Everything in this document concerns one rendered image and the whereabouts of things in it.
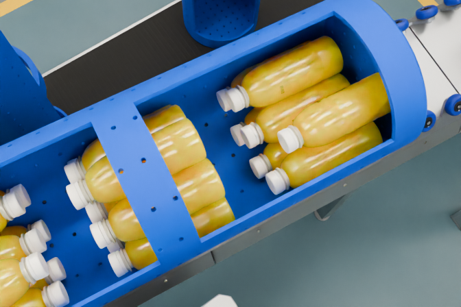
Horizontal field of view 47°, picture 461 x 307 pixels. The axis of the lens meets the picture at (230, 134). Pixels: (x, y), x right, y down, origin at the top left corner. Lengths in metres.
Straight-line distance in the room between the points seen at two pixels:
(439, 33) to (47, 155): 0.84
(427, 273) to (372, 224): 0.25
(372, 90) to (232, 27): 1.24
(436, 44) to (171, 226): 0.74
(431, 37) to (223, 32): 1.00
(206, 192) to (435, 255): 1.40
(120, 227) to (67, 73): 1.31
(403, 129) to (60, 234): 0.61
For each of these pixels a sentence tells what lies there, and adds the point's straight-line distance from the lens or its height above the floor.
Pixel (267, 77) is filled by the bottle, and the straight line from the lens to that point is 0.87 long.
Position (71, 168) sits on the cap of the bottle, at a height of 1.12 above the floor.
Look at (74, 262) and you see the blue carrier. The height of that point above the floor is 0.96.
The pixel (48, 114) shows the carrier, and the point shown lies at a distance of 1.59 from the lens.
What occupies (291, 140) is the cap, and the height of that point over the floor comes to 1.13.
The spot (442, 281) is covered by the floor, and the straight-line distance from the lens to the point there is 2.08.
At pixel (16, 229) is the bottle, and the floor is 1.02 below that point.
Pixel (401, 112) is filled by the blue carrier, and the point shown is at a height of 1.18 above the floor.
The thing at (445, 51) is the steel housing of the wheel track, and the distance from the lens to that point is 1.24.
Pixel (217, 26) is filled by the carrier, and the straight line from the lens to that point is 2.07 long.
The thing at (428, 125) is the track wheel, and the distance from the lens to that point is 1.11.
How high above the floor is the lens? 1.91
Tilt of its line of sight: 69 degrees down
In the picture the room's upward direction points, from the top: 5 degrees clockwise
